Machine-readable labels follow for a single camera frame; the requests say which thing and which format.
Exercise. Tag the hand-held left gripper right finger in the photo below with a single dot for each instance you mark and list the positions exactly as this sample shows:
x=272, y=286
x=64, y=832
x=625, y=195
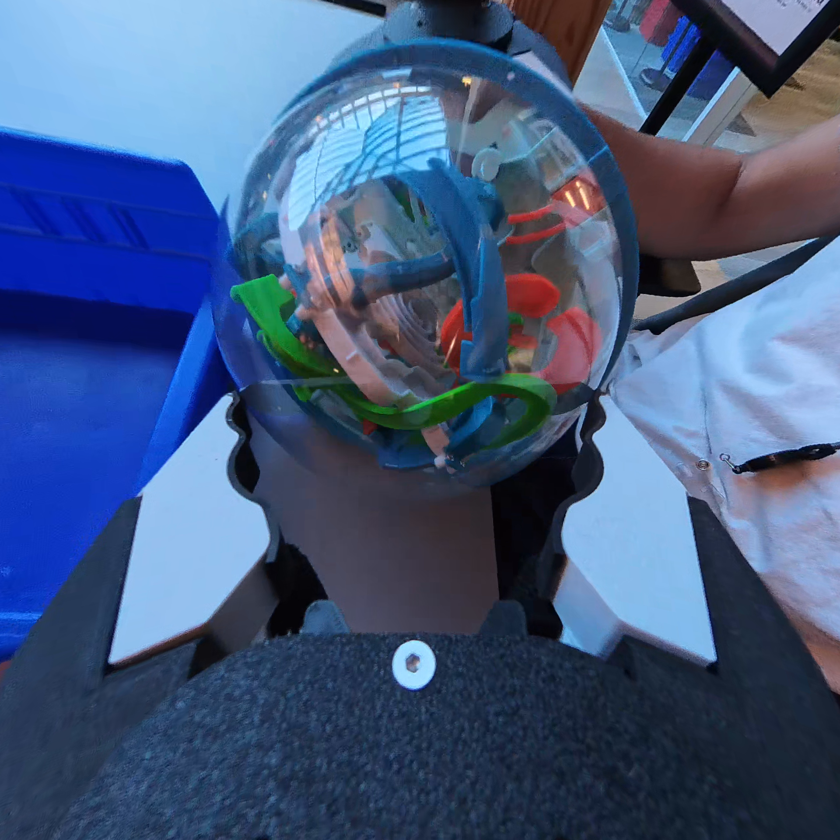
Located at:
x=636, y=544

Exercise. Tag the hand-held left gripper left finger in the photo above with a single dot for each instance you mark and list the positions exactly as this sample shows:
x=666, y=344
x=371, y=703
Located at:
x=197, y=544

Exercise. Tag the blue plastic bin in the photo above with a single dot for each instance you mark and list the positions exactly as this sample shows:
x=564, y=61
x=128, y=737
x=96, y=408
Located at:
x=79, y=394

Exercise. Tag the clear plastic maze ball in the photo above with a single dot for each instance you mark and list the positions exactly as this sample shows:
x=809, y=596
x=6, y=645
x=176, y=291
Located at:
x=426, y=275

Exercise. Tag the person's right forearm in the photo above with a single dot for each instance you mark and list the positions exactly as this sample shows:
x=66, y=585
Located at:
x=709, y=190

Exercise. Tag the black office chair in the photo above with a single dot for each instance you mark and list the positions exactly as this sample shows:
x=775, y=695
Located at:
x=669, y=275

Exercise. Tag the wooden post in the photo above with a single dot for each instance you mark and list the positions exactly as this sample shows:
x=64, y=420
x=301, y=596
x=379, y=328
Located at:
x=564, y=33

